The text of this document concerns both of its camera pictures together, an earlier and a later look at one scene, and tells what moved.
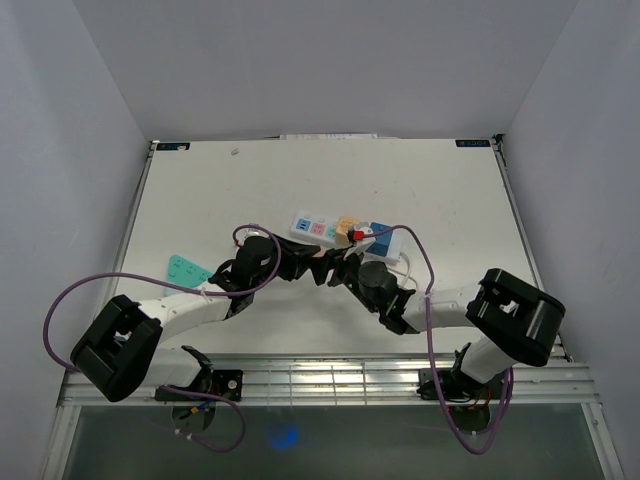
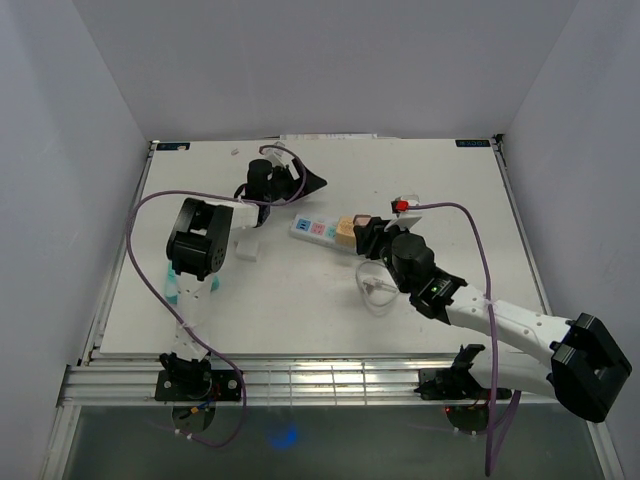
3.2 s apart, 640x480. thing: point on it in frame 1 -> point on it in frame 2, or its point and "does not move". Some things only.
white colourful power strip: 321,229 does not move
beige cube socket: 345,223 does not move
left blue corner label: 173,146 does not move
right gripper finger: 321,270 -> 363,236
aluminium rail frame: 361,382 does not move
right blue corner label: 472,143 does not move
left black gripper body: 286,267 -> 282,183
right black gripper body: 346,272 -> 381,242
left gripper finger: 302,264 -> 307,183
